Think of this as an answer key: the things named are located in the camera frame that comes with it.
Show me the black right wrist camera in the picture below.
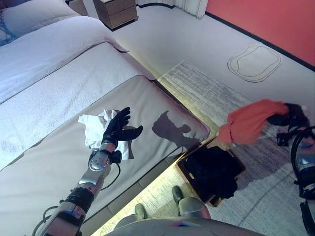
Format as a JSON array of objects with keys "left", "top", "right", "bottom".
[{"left": 277, "top": 132, "right": 292, "bottom": 146}]

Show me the small white outlined mat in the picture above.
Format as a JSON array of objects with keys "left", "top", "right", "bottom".
[{"left": 227, "top": 44, "right": 283, "bottom": 83}]

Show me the black garment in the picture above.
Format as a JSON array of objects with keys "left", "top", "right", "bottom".
[{"left": 186, "top": 146, "right": 243, "bottom": 200}]

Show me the silver right robot leg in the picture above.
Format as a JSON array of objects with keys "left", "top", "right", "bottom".
[{"left": 172, "top": 185, "right": 212, "bottom": 219}]

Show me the white garment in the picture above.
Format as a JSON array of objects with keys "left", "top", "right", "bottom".
[{"left": 78, "top": 108, "right": 135, "bottom": 162}]

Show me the grey robot torso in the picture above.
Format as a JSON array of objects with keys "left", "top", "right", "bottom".
[{"left": 98, "top": 213, "right": 266, "bottom": 236}]

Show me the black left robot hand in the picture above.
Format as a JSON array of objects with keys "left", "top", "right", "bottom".
[{"left": 102, "top": 107, "right": 144, "bottom": 148}]

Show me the wooden nightstand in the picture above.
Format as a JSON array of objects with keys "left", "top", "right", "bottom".
[{"left": 93, "top": 0, "right": 138, "bottom": 30}]

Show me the white duvet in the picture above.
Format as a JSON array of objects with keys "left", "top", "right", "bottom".
[{"left": 0, "top": 16, "right": 128, "bottom": 104}]

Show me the red garment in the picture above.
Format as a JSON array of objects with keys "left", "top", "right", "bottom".
[{"left": 218, "top": 99, "right": 290, "bottom": 145}]

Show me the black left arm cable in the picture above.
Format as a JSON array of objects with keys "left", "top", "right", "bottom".
[{"left": 99, "top": 161, "right": 122, "bottom": 191}]

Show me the beige pillow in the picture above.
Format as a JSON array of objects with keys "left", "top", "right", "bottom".
[{"left": 0, "top": 0, "right": 79, "bottom": 37}]

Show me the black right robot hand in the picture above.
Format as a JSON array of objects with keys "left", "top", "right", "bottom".
[{"left": 267, "top": 103, "right": 310, "bottom": 128}]

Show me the woven wicker basket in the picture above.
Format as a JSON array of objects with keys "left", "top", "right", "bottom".
[{"left": 175, "top": 136, "right": 247, "bottom": 208}]

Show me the brown quilted headboard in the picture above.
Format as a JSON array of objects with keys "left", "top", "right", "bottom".
[{"left": 67, "top": 0, "right": 86, "bottom": 15}]

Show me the grey patterned cushion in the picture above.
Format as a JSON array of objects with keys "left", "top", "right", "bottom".
[{"left": 0, "top": 16, "right": 18, "bottom": 46}]

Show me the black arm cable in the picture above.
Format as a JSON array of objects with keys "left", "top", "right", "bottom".
[
  {"left": 290, "top": 126, "right": 315, "bottom": 197},
  {"left": 99, "top": 161, "right": 122, "bottom": 191}
]

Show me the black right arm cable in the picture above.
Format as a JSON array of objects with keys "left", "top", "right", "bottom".
[{"left": 290, "top": 126, "right": 315, "bottom": 197}]

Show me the white textured bedspread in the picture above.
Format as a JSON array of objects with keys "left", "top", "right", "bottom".
[{"left": 0, "top": 43, "right": 158, "bottom": 170}]

